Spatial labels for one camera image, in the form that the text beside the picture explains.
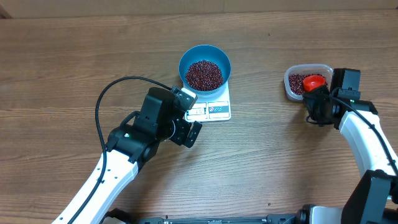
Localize red beans in bowl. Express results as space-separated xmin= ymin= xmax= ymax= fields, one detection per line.
xmin=185 ymin=60 xmax=224 ymax=91

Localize red beans in container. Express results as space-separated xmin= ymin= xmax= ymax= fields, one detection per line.
xmin=288 ymin=73 xmax=325 ymax=95

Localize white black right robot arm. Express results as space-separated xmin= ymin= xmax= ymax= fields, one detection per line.
xmin=297 ymin=68 xmax=397 ymax=223

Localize clear plastic bean container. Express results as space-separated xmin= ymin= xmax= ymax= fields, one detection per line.
xmin=284 ymin=63 xmax=333 ymax=102

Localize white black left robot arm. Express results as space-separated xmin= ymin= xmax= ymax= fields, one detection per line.
xmin=54 ymin=86 xmax=201 ymax=223

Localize red plastic measuring scoop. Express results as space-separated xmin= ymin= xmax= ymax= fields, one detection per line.
xmin=303 ymin=75 xmax=326 ymax=92

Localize white digital kitchen scale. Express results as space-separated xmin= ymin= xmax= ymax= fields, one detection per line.
xmin=184 ymin=82 xmax=231 ymax=123

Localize blue plastic bowl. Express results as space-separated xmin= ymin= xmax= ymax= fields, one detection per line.
xmin=178 ymin=45 xmax=232 ymax=92

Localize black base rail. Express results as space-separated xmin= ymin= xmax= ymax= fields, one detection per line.
xmin=102 ymin=205 xmax=343 ymax=224

